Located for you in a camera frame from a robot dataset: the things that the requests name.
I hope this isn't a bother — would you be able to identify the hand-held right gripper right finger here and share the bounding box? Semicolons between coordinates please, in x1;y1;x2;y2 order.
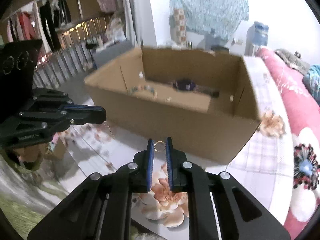
165;137;291;240

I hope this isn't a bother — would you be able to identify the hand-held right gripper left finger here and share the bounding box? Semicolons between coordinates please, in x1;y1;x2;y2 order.
27;138;154;240

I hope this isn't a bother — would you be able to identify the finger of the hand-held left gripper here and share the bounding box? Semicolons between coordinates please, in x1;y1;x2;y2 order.
22;112;107;133
19;89;107;116

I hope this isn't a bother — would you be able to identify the brown cardboard box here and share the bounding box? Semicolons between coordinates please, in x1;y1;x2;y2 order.
84;46;262;167

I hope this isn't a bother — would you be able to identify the colourful bead bracelet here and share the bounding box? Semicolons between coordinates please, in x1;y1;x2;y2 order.
127;85;158;98

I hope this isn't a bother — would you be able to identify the dark blue smartwatch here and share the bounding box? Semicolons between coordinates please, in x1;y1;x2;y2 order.
171;78;220;98

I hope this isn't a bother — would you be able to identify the person's left hand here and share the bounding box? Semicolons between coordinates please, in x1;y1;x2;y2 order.
11;144;50;167

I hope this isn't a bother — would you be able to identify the metal railing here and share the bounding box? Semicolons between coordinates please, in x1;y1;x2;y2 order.
32;15;113;88

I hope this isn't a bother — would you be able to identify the red hanging garment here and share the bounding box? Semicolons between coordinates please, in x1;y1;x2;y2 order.
16;11;37;42

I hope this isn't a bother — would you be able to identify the grey storage box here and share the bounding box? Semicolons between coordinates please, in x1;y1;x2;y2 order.
91;39;137;69

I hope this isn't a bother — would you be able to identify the black hanging garment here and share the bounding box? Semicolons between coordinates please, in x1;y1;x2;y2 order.
39;1;62;52
51;0;72;28

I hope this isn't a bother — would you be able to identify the floral fabric bundle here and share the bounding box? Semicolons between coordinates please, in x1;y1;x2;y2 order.
105;17;127;43

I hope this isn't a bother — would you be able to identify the green fluffy cloth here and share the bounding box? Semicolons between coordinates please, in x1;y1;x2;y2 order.
0;195;47;240

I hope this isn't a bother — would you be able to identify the pink floral bed sheet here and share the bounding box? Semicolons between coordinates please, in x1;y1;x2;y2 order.
255;47;320;238

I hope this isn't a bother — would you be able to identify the blue water jug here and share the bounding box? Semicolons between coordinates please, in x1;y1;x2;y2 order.
251;21;269;46

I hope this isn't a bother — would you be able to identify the grey patterned pillow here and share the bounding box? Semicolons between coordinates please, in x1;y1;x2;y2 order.
275;49;310;75

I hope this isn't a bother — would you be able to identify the blue printed blanket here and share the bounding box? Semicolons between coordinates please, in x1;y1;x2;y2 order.
302;64;320;98

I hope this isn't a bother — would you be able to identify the teal floral wall cloth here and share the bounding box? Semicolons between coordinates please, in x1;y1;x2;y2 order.
169;0;250;48

